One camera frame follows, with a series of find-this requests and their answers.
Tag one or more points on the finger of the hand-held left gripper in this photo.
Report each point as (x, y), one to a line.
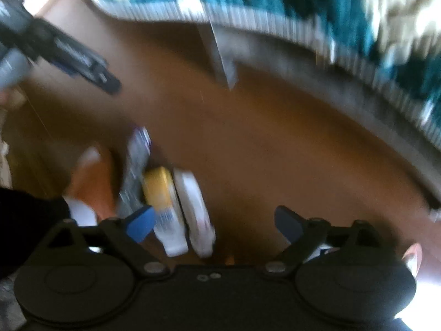
(82, 62)

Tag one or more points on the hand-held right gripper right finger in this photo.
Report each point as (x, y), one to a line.
(287, 224)

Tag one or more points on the grey bed frame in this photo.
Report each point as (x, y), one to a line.
(310, 62)

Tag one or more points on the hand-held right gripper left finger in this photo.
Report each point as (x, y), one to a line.
(141, 224)

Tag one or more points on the white plastic bottle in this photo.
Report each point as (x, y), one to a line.
(194, 207)

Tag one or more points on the silver foil packet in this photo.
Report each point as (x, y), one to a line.
(134, 169)

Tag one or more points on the yellow white bottle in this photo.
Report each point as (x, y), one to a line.
(162, 193)

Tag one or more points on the teal white printed blanket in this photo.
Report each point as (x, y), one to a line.
(310, 3)

